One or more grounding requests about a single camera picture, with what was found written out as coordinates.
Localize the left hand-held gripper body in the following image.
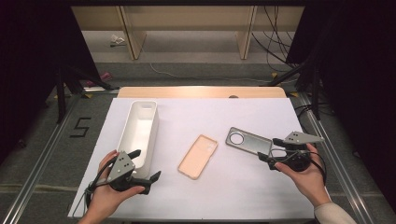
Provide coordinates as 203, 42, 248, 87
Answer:
106, 150, 152, 196

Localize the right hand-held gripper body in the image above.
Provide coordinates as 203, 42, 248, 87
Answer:
268, 131, 325, 173

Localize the aluminium floor rail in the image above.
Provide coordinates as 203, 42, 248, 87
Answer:
0, 92, 83, 224
297, 92, 375, 224

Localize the white plastic storage box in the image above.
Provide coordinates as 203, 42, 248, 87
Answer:
116, 100, 160, 180

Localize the left hand-held gripper black cable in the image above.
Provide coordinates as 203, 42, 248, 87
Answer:
72, 164, 120, 218

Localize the light wooden shelf unit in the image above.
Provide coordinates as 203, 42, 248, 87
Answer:
70, 5, 305, 61

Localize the beige phone case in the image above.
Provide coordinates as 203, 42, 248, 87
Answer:
177, 133, 219, 181

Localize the right hand-held gripper black cable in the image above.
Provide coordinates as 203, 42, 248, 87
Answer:
269, 147, 328, 186

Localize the hand-held gripper black cable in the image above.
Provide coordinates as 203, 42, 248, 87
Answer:
72, 164, 120, 218
269, 147, 328, 186

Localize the dark curtain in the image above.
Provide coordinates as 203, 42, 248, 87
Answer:
286, 0, 396, 203
0, 0, 102, 164

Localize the bundle of black cables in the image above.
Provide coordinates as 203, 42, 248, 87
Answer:
251, 5, 300, 73

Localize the pink object on floor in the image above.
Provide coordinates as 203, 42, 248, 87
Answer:
85, 71, 113, 88

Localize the person's left hand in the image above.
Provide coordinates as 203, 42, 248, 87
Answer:
89, 149, 146, 217

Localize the white crumpled item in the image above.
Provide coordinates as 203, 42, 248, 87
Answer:
109, 34, 126, 49

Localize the grey clear phone case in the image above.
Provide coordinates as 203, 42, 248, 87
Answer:
225, 126, 288, 158

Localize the white floor cable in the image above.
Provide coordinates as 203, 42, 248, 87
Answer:
148, 62, 272, 84

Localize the black metal stand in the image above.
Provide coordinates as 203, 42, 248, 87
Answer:
55, 66, 120, 124
260, 62, 321, 120

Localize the person's right hand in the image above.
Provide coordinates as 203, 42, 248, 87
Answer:
274, 143, 332, 208

